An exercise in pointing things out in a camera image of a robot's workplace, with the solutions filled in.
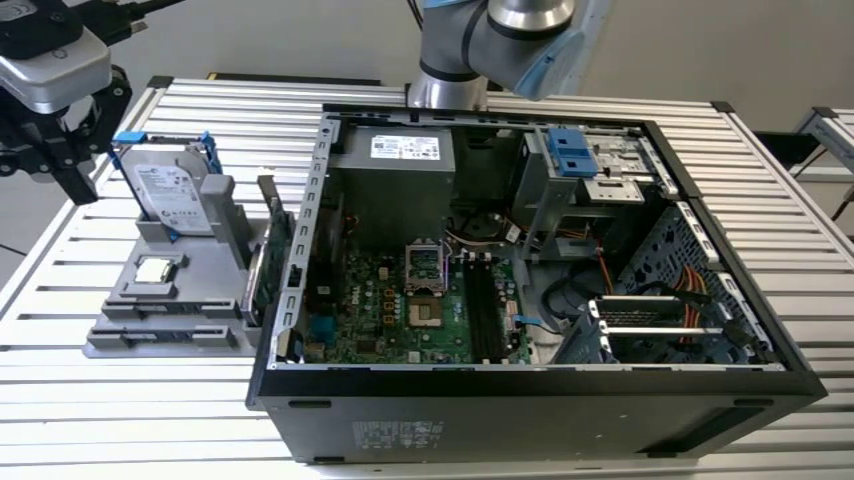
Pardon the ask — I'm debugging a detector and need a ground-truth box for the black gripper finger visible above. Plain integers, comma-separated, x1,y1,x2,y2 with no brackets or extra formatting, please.
39,64,132,206

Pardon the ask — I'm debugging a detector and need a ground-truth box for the black RAM slot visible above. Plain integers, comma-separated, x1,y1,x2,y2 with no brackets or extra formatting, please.
463,254,494,364
478,254,510,364

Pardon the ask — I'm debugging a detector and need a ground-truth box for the hard disk in blue carrier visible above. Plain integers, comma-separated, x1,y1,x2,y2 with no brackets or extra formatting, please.
109,129,226,244

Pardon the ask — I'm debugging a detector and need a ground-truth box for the silver CPU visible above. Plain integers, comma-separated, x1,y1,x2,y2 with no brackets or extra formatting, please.
132,258,180,285

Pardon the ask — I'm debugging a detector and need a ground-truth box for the grey parts rack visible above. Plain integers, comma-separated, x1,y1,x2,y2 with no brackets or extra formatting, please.
80,173,275,359

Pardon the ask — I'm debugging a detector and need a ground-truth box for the green graphics card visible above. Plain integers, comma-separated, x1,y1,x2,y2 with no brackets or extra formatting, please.
240,172,299,327

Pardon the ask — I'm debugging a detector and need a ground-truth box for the grey power supply unit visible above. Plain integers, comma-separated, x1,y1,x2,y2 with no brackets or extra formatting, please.
326,124,459,251

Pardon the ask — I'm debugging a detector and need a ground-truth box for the green motherboard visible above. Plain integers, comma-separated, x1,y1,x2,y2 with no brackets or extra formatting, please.
303,249,535,365

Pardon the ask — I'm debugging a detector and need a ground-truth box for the metal socket cover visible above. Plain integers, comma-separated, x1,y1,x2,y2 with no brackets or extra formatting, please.
404,239,447,296

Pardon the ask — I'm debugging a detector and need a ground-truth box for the CPU socket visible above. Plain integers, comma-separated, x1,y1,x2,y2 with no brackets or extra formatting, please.
407,297,447,329

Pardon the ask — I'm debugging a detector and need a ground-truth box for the round black fan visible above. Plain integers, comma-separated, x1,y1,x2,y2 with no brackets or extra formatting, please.
450,209,528,246

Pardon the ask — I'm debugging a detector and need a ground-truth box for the blue plastic bay latch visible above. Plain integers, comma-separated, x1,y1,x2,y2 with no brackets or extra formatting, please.
544,128,600,179

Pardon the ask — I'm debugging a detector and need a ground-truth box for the black open PC case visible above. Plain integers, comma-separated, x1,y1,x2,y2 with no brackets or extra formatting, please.
244,102,829,464

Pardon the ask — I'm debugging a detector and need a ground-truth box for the metal disk bay cage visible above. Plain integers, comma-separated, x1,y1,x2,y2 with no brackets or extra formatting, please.
550,293,729,366

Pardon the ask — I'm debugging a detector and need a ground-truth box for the black panel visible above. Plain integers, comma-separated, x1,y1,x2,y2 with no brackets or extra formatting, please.
751,130,821,172

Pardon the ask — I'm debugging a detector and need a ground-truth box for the metal slat side table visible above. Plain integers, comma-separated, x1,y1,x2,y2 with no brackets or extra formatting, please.
789,106,854,221

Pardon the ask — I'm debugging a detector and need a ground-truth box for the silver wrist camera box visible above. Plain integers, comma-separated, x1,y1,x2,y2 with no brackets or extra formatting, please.
0,30,113,115

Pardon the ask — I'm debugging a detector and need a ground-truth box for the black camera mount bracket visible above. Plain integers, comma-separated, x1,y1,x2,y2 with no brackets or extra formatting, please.
0,0,87,62

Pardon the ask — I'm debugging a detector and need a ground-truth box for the black camera cable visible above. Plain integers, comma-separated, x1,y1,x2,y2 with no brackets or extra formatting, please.
85,0,188,35

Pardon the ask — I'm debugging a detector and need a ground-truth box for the purple white wire bundle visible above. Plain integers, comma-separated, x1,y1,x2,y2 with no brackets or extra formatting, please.
442,228,519,259

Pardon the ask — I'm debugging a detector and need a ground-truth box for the grey metal drive bay bracket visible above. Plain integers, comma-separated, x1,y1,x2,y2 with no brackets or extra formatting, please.
512,127,669,261

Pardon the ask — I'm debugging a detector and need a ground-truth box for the blue wire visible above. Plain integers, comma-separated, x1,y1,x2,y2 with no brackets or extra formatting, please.
510,313,576,337

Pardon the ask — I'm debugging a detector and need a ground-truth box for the black wire loop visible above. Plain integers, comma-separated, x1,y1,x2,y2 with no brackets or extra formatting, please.
540,269,602,324

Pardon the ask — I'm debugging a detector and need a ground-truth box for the thin orange wire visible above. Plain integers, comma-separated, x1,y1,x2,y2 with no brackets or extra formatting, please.
595,247,616,296

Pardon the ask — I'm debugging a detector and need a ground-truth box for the orange wire bundle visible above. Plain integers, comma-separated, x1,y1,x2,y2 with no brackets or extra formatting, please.
671,264,713,347

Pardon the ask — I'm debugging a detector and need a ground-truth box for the black flat wire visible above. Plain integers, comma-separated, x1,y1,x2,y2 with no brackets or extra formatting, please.
630,281,713,305

